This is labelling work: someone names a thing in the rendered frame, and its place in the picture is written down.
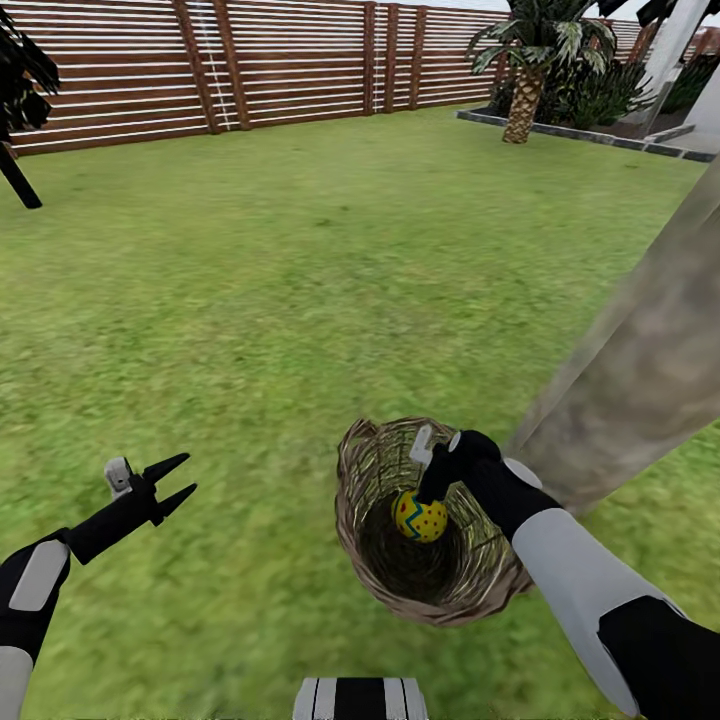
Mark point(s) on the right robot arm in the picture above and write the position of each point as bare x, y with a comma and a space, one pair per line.
637, 644

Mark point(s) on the easter egg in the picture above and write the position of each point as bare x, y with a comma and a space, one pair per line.
418, 521

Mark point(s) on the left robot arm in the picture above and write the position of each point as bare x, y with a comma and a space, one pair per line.
30, 580

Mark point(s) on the wicker basket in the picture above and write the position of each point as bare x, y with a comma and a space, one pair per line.
478, 581

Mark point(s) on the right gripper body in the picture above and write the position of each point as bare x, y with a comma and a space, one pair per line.
434, 481

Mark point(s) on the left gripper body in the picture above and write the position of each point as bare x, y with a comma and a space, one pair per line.
131, 511

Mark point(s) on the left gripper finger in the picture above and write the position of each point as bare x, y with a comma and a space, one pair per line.
157, 471
169, 505

